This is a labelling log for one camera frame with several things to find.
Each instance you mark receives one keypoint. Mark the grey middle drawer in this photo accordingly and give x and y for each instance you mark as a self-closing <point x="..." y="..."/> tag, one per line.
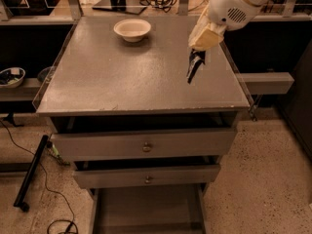
<point x="146" y="172"/>

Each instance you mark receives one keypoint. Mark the grey side shelf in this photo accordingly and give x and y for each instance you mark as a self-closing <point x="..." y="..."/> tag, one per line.
<point x="269" y="83"/>

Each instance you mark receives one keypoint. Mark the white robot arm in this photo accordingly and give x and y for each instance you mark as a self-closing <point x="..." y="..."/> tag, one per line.
<point x="219" y="16"/>

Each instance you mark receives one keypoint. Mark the grey bottom drawer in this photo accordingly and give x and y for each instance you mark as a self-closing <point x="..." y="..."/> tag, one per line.
<point x="157" y="209"/>

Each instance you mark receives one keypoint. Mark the white paper bowl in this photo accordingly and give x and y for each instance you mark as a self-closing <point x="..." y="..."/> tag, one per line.
<point x="132" y="30"/>

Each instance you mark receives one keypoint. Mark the grey top drawer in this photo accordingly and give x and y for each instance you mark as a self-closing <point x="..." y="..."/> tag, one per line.
<point x="146" y="136"/>

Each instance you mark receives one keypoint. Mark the black monitor stand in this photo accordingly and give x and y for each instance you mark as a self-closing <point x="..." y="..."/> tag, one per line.
<point x="131" y="7"/>

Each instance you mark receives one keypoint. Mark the grey drawer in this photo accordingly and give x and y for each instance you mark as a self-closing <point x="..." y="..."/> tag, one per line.
<point x="157" y="209"/>
<point x="146" y="136"/>
<point x="146" y="172"/>

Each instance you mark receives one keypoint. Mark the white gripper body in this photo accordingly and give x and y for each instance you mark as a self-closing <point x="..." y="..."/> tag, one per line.
<point x="231" y="10"/>

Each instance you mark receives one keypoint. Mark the dark round bowl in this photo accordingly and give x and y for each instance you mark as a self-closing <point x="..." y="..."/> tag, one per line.
<point x="46" y="74"/>

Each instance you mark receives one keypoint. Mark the black bar on floor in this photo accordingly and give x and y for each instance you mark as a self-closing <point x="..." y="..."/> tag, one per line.
<point x="19" y="202"/>

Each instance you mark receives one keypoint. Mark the grey drawer cabinet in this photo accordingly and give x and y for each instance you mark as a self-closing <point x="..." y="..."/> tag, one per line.
<point x="100" y="74"/>

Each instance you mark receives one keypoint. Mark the white bowl with items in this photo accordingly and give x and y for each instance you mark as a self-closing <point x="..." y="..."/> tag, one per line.
<point x="11" y="77"/>

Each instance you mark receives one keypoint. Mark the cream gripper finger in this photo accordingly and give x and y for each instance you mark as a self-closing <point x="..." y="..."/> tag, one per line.
<point x="204" y="22"/>
<point x="204" y="40"/>

